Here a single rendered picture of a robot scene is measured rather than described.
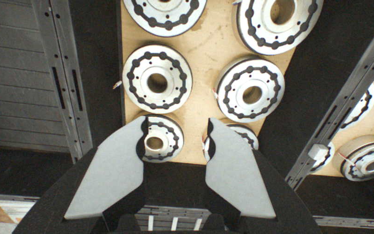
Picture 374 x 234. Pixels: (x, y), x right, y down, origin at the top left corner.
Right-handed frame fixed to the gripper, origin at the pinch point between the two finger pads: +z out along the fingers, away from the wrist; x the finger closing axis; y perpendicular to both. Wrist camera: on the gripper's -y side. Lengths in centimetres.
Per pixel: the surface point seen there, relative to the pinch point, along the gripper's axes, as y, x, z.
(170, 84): 0.4, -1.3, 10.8
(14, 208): 58, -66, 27
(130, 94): 2.2, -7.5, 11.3
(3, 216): 187, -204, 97
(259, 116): 5.6, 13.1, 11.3
